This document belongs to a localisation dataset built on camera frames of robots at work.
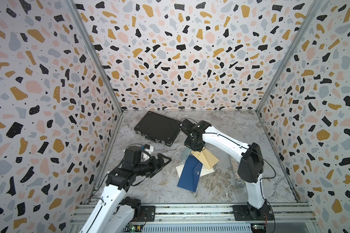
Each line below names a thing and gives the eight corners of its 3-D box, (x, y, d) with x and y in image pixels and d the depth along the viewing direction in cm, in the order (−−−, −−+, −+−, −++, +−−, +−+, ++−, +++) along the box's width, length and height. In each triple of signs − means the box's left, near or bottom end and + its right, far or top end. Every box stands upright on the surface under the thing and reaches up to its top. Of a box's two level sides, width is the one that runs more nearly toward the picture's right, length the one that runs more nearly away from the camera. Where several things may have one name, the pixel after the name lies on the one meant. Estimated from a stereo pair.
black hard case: (134, 133, 109) (132, 128, 105) (151, 115, 122) (149, 109, 117) (168, 148, 101) (168, 144, 96) (182, 127, 114) (182, 122, 109)
